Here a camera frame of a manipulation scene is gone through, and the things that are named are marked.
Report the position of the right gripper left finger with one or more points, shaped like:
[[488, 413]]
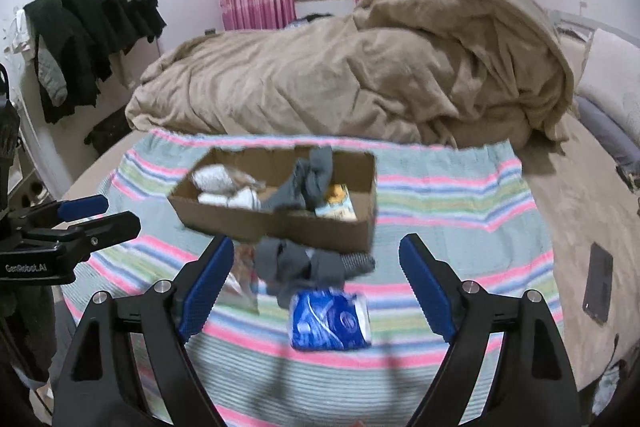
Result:
[[100, 384]]

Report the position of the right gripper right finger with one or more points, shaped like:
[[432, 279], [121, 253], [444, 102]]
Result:
[[533, 384]]

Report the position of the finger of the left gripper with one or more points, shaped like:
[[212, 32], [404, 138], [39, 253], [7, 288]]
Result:
[[82, 207], [95, 229]]

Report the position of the grey sock pair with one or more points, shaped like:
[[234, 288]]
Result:
[[287, 268]]

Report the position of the blue tissue pack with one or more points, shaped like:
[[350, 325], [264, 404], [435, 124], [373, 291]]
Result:
[[329, 320]]

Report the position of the clear plastic zip bag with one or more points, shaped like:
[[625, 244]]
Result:
[[240, 288]]

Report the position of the black smartphone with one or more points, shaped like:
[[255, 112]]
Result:
[[598, 292]]

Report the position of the white bead bag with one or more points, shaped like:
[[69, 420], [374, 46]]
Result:
[[224, 180]]

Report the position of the white rolled socks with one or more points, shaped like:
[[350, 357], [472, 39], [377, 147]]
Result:
[[246, 198]]

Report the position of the black hanging clothes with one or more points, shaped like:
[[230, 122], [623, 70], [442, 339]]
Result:
[[79, 43]]

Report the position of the striped pastel blanket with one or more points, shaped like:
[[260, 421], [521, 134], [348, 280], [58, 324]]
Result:
[[471, 208]]

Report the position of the grey socks in box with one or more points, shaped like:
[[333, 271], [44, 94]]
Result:
[[307, 184]]

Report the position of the grey pillow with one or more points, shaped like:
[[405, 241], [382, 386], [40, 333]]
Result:
[[610, 135]]

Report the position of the yellow snack packet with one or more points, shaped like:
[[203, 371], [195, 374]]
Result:
[[337, 204]]

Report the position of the brown cardboard box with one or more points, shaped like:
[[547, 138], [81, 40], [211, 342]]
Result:
[[353, 168]]

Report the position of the white floral pillow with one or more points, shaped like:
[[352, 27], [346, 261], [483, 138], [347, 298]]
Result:
[[610, 80]]

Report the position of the beige duvet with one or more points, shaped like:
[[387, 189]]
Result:
[[462, 73]]

